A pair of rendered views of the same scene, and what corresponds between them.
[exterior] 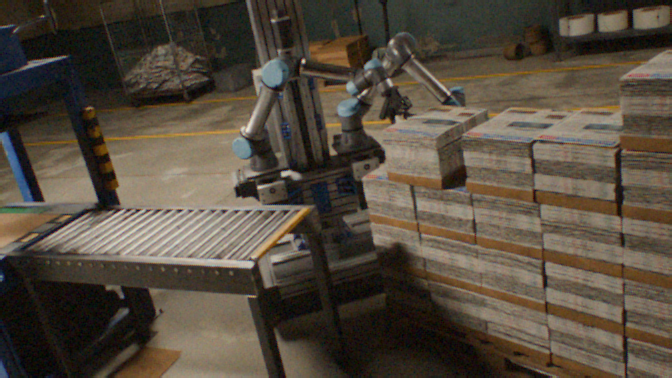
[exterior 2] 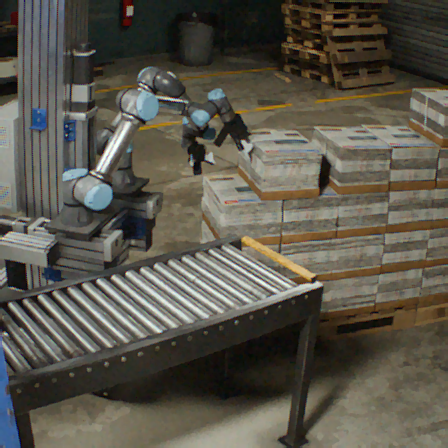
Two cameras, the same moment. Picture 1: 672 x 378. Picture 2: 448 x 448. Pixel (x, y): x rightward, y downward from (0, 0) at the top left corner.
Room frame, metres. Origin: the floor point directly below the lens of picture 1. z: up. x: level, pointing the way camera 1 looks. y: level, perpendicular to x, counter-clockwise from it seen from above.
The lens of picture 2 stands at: (1.40, 2.86, 2.13)
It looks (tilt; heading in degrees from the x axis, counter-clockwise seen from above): 23 degrees down; 294
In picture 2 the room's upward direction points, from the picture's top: 2 degrees clockwise
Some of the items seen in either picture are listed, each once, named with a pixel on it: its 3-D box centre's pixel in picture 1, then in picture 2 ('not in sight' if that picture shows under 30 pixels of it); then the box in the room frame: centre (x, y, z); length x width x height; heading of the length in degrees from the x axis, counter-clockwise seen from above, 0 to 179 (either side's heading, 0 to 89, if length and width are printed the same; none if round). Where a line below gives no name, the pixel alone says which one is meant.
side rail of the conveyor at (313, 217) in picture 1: (193, 218); (98, 288); (2.87, 0.68, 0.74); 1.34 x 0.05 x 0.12; 61
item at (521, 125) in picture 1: (520, 123); (352, 137); (2.30, -0.74, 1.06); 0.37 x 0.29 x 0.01; 130
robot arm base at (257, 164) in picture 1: (262, 157); (76, 209); (3.21, 0.33, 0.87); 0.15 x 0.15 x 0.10
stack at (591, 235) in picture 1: (505, 266); (318, 257); (2.40, -0.65, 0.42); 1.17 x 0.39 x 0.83; 41
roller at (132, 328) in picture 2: (146, 235); (115, 313); (2.68, 0.87, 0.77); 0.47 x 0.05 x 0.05; 151
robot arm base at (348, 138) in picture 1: (353, 135); (120, 173); (3.28, -0.16, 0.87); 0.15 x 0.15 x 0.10
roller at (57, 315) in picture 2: (114, 234); (68, 326); (2.77, 1.04, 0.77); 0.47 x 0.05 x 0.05; 151
